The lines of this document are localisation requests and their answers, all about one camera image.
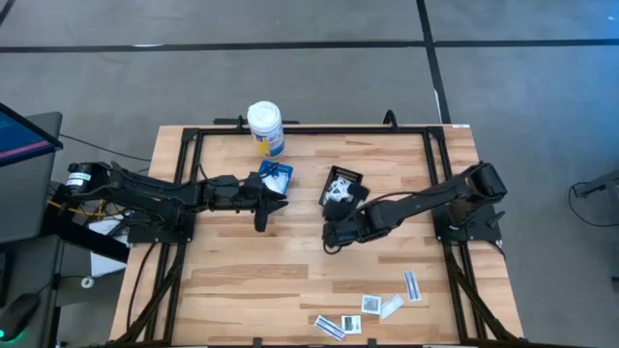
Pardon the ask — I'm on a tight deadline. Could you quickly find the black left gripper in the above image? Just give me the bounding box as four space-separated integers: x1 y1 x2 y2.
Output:
203 170 290 234

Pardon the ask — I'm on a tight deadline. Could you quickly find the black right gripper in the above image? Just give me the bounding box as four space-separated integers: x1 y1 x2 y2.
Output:
322 184 384 249

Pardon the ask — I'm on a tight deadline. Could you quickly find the black plastic basket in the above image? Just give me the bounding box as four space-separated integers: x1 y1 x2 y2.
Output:
317 164 371 209

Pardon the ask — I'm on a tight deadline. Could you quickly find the blue plastic basket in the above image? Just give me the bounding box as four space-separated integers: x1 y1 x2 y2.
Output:
257 159 295 196

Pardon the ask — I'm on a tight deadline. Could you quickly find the blue striped fabric bandage packet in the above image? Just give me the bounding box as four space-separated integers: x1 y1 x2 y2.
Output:
403 270 423 303
313 314 346 342

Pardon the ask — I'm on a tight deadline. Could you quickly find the disinfecting wipes canister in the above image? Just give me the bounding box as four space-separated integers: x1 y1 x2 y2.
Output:
246 100 286 160

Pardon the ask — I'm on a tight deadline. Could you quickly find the white paper sheet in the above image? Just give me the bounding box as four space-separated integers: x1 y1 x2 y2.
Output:
88 217 131 278

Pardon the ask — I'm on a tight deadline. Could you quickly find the black desk beam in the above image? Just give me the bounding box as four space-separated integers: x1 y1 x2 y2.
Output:
41 182 132 265

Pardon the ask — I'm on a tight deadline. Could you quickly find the computer monitor screen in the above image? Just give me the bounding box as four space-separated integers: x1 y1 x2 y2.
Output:
0 101 65 168

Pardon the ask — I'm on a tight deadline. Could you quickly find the grey stand leg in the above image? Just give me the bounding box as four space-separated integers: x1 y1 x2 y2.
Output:
573 167 619 199

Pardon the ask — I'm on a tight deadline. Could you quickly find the black computer mouse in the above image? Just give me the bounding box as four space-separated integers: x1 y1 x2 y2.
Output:
0 291 41 343

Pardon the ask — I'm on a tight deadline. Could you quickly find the thin black cable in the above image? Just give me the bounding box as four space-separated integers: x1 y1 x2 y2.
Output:
58 132 152 163

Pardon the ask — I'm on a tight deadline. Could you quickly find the yellow cable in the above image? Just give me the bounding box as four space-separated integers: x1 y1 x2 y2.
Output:
46 191 134 219

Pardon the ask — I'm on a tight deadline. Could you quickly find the black floor cable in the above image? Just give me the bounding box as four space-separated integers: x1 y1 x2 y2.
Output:
566 181 619 228

